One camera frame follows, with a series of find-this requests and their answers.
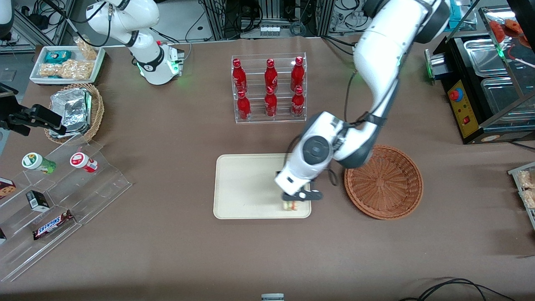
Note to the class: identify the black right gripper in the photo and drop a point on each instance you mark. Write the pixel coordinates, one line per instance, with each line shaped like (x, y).
(21, 118)

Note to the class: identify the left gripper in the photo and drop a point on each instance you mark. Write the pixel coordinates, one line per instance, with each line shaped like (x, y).
(278, 172)

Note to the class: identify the triangle sandwich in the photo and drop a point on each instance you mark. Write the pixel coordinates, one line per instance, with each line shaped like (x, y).
(291, 205)

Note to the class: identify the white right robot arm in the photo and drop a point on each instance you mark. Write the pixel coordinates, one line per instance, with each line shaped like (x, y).
(125, 16)

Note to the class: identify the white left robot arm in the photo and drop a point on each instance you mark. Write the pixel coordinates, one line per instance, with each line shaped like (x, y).
(376, 50)

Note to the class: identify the tan wicker basket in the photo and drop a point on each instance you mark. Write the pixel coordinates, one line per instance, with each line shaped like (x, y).
(98, 113)

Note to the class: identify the white rectangular snack tray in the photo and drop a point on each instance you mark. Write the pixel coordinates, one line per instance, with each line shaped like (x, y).
(37, 62)

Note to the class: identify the cream plastic serving tray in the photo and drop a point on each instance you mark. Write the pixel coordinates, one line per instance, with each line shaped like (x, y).
(242, 188)

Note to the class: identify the round brown wicker basket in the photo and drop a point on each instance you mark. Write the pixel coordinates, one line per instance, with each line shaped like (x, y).
(388, 188)

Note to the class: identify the green lidded cup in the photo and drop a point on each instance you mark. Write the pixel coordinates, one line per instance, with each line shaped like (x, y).
(38, 162)

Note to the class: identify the clear bag of peanuts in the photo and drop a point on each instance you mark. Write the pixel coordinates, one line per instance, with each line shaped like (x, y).
(67, 69)

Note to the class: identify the red lidded cup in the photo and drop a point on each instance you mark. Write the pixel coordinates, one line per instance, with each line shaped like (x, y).
(83, 161)

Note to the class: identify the teal snack packet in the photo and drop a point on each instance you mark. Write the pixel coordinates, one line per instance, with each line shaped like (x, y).
(57, 56)

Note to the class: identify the clear bag of snacks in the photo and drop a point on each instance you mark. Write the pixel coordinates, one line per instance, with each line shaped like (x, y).
(87, 50)

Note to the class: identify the dark cookie box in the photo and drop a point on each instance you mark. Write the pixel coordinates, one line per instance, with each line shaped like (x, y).
(6, 187)

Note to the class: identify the small black carton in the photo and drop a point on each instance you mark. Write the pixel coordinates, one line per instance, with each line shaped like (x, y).
(37, 200)

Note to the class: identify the clear acrylic stepped shelf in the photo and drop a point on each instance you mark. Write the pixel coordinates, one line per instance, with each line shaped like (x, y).
(104, 184)

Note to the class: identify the red cola bottle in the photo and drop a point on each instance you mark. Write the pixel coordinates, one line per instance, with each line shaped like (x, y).
(271, 104)
(271, 77)
(239, 77)
(244, 108)
(297, 75)
(297, 104)

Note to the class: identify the grey table edge device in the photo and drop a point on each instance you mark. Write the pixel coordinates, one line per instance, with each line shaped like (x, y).
(272, 297)

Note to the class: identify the Snickers chocolate bar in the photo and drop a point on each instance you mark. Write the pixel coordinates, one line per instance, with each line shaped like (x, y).
(52, 224)

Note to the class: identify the clear acrylic bottle rack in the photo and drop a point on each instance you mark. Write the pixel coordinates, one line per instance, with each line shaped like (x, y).
(255, 83)

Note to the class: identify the dark snack pack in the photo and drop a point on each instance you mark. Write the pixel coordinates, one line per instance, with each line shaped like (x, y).
(2, 236)

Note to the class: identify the white power strip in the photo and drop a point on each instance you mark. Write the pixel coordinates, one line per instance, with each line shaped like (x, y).
(270, 30)

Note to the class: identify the black yellow food warmer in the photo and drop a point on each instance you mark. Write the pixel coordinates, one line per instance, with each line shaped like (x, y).
(459, 108)

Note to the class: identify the steel warmer pan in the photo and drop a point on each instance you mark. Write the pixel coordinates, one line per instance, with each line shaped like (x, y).
(501, 100)
(485, 58)

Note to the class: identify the clear bag of crackers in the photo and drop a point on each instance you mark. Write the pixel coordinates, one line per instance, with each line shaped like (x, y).
(526, 179)
(529, 198)

